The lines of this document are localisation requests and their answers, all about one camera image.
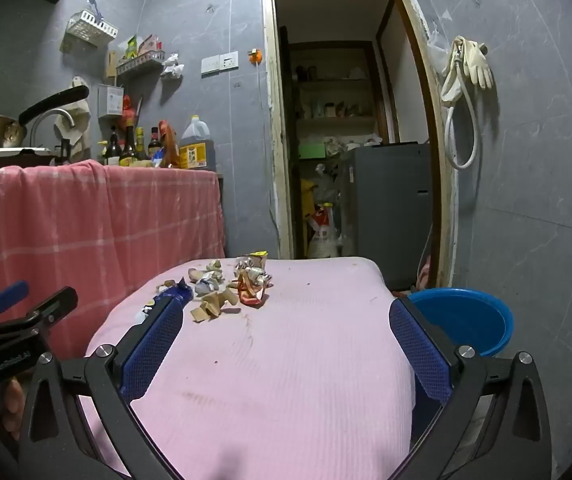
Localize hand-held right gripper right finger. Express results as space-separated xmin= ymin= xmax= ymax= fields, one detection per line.
xmin=388 ymin=297 xmax=553 ymax=480

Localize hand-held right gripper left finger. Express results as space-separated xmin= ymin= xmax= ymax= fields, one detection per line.
xmin=18 ymin=294 xmax=187 ymax=480

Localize blue plastic bucket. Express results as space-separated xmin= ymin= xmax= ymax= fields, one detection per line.
xmin=406 ymin=287 xmax=514 ymax=358

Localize blue snack wrapper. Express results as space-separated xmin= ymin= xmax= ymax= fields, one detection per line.
xmin=136 ymin=277 xmax=195 ymax=325

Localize brown paper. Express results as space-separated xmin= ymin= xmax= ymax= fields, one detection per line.
xmin=190 ymin=290 xmax=239 ymax=323

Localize white wrapper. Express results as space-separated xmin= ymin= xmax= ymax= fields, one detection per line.
xmin=194 ymin=270 xmax=224 ymax=297

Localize red orange wrapper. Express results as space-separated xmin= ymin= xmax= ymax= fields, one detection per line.
xmin=231 ymin=269 xmax=273 ymax=307

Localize clear wrapper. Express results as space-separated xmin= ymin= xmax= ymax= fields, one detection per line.
xmin=246 ymin=265 xmax=273 ymax=287

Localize yellow snack wrapper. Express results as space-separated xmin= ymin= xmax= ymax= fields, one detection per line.
xmin=236 ymin=251 xmax=270 ymax=273

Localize pink plastic bag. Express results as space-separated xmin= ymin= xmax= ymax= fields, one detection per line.
xmin=417 ymin=255 xmax=434 ymax=288

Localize red checked cloth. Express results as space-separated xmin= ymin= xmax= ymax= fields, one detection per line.
xmin=0 ymin=159 xmax=226 ymax=326

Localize pink cloth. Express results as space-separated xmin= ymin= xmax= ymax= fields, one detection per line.
xmin=78 ymin=256 xmax=417 ymax=480

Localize grey washing machine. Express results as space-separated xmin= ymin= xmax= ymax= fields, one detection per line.
xmin=343 ymin=142 xmax=434 ymax=291

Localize dark bottle yellow label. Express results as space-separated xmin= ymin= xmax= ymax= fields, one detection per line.
xmin=118 ymin=125 xmax=139 ymax=167

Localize chrome faucet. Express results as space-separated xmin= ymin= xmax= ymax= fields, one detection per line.
xmin=28 ymin=108 xmax=76 ymax=153

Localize yellow bag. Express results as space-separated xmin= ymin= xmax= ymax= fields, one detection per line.
xmin=300 ymin=178 xmax=319 ymax=218

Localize cream towel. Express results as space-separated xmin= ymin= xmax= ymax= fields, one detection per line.
xmin=55 ymin=75 xmax=92 ymax=148

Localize large oil bottle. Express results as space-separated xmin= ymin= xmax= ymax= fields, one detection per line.
xmin=179 ymin=115 xmax=217 ymax=171

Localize red packet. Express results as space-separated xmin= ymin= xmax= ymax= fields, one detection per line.
xmin=120 ymin=95 xmax=137 ymax=128

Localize dark wooden door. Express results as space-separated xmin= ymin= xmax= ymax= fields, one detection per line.
xmin=277 ymin=25 xmax=297 ymax=261

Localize wooden shelving unit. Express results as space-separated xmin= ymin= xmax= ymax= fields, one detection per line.
xmin=288 ymin=42 xmax=382 ymax=146

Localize white rag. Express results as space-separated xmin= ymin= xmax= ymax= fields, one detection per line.
xmin=160 ymin=52 xmax=187 ymax=79

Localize cream rubber gloves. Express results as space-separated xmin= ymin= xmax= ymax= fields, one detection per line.
xmin=461 ymin=37 xmax=493 ymax=90

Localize clear plastic bag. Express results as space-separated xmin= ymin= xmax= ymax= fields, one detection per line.
xmin=426 ymin=25 xmax=449 ymax=63

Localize wooden door frame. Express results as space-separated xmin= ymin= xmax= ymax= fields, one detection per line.
xmin=261 ymin=0 xmax=459 ymax=293

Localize wall shelf with packets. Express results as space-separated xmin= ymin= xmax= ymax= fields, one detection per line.
xmin=116 ymin=34 xmax=167 ymax=78

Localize white hose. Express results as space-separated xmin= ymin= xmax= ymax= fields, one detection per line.
xmin=440 ymin=36 xmax=481 ymax=170

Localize white wall basket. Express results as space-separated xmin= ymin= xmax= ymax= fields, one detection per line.
xmin=61 ymin=0 xmax=119 ymax=53

